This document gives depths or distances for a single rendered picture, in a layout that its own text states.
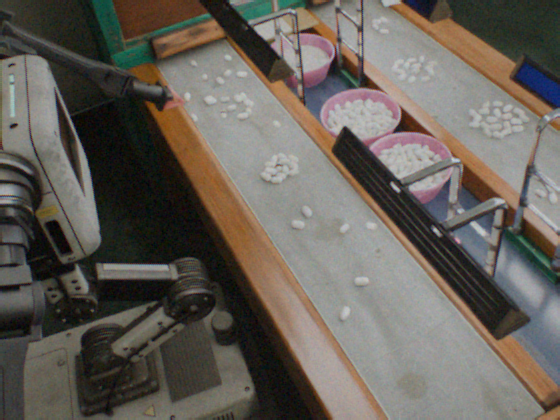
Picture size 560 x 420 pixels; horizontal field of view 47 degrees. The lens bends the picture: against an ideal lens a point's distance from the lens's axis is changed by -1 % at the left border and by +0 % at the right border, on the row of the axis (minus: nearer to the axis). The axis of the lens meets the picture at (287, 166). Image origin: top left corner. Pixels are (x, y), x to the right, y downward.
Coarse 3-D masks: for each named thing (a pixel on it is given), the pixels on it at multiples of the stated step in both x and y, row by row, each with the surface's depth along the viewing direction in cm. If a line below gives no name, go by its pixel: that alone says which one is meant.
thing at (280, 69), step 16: (208, 0) 217; (224, 0) 208; (224, 16) 207; (240, 16) 200; (240, 32) 198; (256, 32) 192; (240, 48) 198; (256, 48) 190; (272, 48) 186; (256, 64) 189; (272, 64) 183; (288, 64) 185; (272, 80) 184
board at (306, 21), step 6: (300, 12) 264; (306, 12) 264; (282, 18) 263; (288, 18) 262; (300, 18) 261; (306, 18) 260; (312, 18) 260; (288, 24) 258; (300, 24) 257; (306, 24) 257; (312, 24) 257; (318, 24) 258; (300, 30) 256
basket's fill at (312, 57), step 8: (288, 48) 254; (304, 48) 252; (312, 48) 252; (288, 56) 249; (304, 56) 249; (312, 56) 248; (320, 56) 247; (304, 64) 244; (312, 64) 244; (320, 64) 243
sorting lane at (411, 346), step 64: (256, 128) 218; (256, 192) 195; (320, 192) 193; (320, 256) 175; (384, 256) 173; (384, 320) 158; (448, 320) 156; (384, 384) 146; (448, 384) 144; (512, 384) 143
